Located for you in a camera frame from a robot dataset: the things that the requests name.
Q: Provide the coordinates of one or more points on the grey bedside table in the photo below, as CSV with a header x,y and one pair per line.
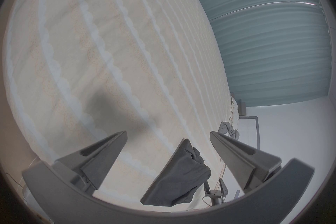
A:
x,y
242,107

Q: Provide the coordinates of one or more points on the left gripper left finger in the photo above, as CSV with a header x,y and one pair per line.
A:
x,y
101,162

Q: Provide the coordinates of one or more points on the white printed pillow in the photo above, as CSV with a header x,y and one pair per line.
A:
x,y
235,112

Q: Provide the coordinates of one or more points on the black T-shirt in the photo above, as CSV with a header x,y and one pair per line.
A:
x,y
181,175

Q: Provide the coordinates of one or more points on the pile of clothes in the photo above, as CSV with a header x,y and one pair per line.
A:
x,y
231,131

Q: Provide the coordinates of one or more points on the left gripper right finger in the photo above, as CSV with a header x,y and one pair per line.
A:
x,y
241,162

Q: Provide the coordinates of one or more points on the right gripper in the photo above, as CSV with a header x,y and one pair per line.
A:
x,y
215,196

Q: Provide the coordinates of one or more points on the bed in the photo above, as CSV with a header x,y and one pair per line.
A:
x,y
118,60

